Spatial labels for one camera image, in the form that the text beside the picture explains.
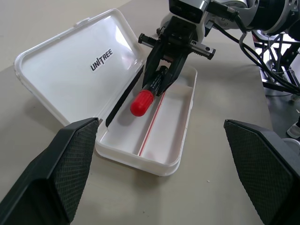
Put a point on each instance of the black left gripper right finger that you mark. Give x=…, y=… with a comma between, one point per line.
x=264, y=168

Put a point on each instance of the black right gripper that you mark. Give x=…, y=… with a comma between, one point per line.
x=180, y=35

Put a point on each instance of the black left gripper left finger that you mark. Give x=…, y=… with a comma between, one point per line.
x=47, y=173

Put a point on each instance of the red capped black marker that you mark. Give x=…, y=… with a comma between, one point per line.
x=143, y=103

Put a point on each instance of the white plastic pencil case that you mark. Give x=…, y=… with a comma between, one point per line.
x=77, y=70

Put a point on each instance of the grey and white shoe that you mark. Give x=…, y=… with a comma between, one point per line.
x=294, y=130

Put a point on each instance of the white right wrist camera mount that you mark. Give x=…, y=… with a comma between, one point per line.
x=187, y=11

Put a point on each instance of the black metal frame stand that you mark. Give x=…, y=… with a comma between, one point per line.
x=284, y=56

